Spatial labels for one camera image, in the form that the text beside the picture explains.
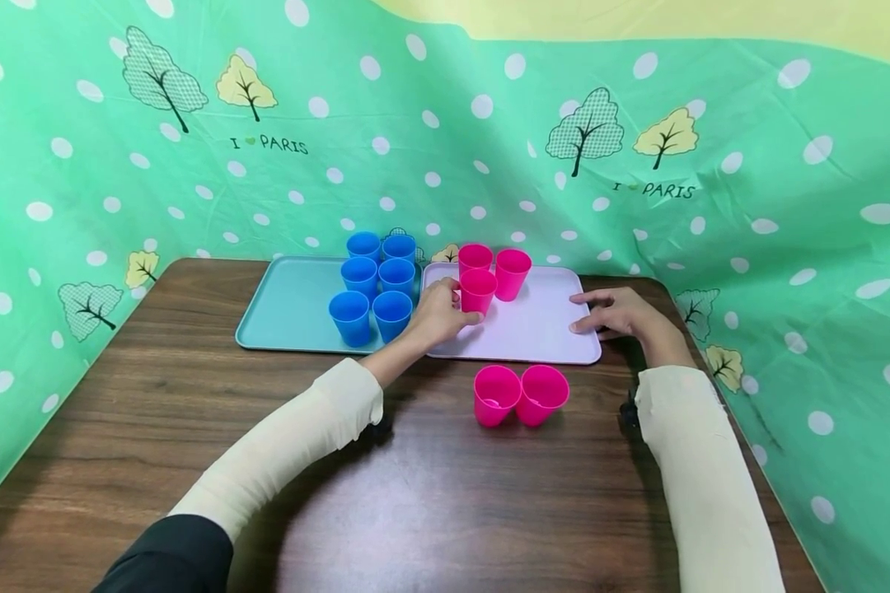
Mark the person's left hand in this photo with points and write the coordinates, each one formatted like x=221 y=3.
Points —
x=434 y=317

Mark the person's left thumb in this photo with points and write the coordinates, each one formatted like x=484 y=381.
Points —
x=470 y=318

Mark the lavender plastic tray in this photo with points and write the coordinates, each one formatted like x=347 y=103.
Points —
x=534 y=329

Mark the person's right fingers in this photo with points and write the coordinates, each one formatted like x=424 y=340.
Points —
x=589 y=309

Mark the person's left forearm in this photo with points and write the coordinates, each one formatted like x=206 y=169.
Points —
x=282 y=449

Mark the person's right hand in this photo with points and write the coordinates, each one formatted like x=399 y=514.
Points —
x=630 y=315

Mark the person's right thumb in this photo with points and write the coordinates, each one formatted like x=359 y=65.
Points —
x=610 y=333

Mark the teal plastic tray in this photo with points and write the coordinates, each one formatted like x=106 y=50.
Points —
x=289 y=305

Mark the person's right forearm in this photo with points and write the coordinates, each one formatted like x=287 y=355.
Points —
x=701 y=461

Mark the person's left fingers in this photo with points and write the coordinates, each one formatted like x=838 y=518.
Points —
x=449 y=288

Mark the group of blue plastic cups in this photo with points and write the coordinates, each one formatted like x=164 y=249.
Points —
x=374 y=288

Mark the pink plastic cup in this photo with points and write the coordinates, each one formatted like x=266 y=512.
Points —
x=541 y=397
x=475 y=256
x=479 y=295
x=512 y=276
x=495 y=399

